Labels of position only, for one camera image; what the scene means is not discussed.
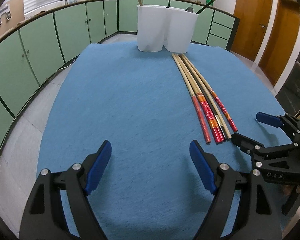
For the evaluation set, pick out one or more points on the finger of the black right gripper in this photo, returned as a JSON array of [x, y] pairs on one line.
[[277, 121], [248, 146]]

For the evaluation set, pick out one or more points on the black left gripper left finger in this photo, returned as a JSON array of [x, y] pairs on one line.
[[44, 217]]

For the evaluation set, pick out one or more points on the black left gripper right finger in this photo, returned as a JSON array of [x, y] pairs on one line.
[[256, 216]]

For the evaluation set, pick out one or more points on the red orange bamboo chopstick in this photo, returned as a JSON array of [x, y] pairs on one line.
[[200, 103]]

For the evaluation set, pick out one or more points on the red patterned bamboo chopstick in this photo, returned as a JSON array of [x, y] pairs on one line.
[[213, 94]]

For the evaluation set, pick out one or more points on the red striped bamboo chopstick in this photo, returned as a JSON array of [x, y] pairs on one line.
[[194, 100]]

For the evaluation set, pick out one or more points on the green lower kitchen cabinets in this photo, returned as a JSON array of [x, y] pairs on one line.
[[35, 50]]

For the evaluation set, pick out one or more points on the brown wooden door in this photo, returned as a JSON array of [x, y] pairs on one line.
[[281, 41], [253, 17]]

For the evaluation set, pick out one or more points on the blue table mat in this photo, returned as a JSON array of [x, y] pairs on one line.
[[139, 103]]

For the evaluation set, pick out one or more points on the black chopstick in holder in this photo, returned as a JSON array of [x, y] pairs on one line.
[[205, 6]]

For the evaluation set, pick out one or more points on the white double utensil holder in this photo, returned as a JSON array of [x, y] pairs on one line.
[[160, 27]]

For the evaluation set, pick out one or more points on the brown cardboard board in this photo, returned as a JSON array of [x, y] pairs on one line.
[[11, 14]]

